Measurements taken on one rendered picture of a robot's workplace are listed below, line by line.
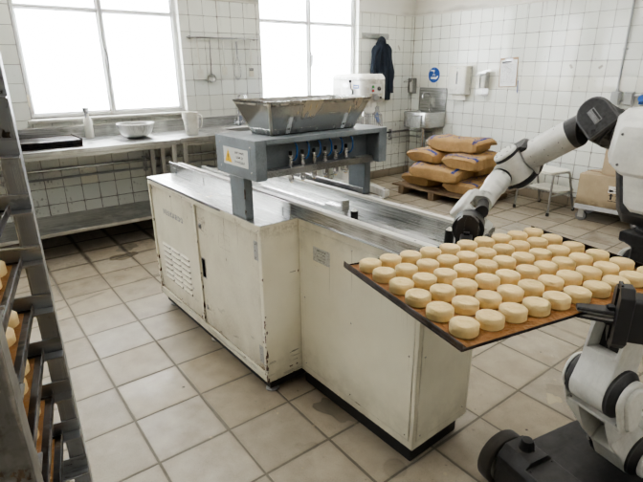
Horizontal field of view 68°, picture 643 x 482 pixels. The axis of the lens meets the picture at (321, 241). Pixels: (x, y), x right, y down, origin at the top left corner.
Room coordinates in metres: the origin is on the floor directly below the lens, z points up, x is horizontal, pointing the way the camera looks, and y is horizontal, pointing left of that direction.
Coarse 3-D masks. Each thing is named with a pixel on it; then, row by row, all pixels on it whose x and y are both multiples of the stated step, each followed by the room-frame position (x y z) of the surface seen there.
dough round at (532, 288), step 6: (522, 282) 0.89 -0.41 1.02; (528, 282) 0.89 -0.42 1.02; (534, 282) 0.89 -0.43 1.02; (540, 282) 0.89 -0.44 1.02; (522, 288) 0.87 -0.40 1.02; (528, 288) 0.86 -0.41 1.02; (534, 288) 0.86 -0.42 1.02; (540, 288) 0.86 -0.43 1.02; (528, 294) 0.86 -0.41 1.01; (534, 294) 0.86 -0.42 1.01; (540, 294) 0.86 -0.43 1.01
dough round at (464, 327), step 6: (456, 318) 0.74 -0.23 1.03; (462, 318) 0.74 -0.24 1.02; (468, 318) 0.74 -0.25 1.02; (474, 318) 0.74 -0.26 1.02; (450, 324) 0.72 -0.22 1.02; (456, 324) 0.72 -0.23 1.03; (462, 324) 0.72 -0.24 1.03; (468, 324) 0.72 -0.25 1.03; (474, 324) 0.72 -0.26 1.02; (450, 330) 0.72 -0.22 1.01; (456, 330) 0.71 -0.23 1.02; (462, 330) 0.70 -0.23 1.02; (468, 330) 0.70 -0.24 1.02; (474, 330) 0.70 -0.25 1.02; (456, 336) 0.71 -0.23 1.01; (462, 336) 0.70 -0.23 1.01; (468, 336) 0.70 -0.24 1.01; (474, 336) 0.70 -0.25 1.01
